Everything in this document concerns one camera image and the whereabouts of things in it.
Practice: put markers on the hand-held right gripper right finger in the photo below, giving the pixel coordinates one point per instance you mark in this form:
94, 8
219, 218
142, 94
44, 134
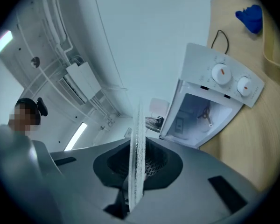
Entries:
196, 183

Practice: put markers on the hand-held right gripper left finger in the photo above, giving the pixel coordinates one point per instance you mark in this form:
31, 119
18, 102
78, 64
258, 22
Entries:
84, 190

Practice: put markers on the rectangular ceiling lamp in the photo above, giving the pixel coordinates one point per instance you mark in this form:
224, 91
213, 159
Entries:
2, 42
75, 136

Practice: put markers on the person's head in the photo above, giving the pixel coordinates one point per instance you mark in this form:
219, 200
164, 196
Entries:
23, 118

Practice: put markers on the white ceiling air conditioner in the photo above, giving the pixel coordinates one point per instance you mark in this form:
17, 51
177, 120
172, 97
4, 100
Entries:
80, 80

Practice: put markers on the white microwave oven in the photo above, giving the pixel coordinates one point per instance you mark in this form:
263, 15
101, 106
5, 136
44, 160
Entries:
200, 62

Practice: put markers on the tan rectangular tray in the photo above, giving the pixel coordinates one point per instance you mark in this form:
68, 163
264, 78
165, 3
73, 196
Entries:
274, 52

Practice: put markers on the blue cloth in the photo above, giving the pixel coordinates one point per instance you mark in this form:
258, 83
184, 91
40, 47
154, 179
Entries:
250, 17

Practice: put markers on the black head-worn camera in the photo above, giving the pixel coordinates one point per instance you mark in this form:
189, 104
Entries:
43, 106

